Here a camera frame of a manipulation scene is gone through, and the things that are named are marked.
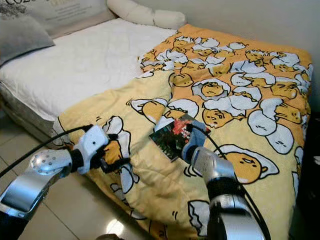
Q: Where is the dark red cover book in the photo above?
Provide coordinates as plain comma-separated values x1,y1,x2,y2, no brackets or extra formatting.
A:
149,114,198,162

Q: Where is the yellow duck print blanket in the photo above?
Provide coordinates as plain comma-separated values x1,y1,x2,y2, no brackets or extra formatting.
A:
55,24,313,240

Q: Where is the grey pillow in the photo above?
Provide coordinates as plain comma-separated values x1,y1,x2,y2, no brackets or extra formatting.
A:
0,15,56,66

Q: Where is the white quilted mattress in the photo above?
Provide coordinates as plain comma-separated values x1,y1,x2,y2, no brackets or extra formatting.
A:
0,19,177,123

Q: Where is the black cabinet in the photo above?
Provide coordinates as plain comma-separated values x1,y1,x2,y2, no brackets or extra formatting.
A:
296,112,320,240

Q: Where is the beige long bolster pillow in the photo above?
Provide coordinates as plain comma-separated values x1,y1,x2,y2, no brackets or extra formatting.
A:
106,0,187,30

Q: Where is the grey patterned headboard cushion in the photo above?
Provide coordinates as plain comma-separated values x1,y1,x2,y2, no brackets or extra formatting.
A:
0,0,116,38

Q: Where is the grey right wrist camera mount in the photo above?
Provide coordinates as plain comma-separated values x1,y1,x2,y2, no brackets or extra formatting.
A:
181,121,208,162

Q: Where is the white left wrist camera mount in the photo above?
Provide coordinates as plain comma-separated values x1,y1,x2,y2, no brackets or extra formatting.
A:
75,125,111,174

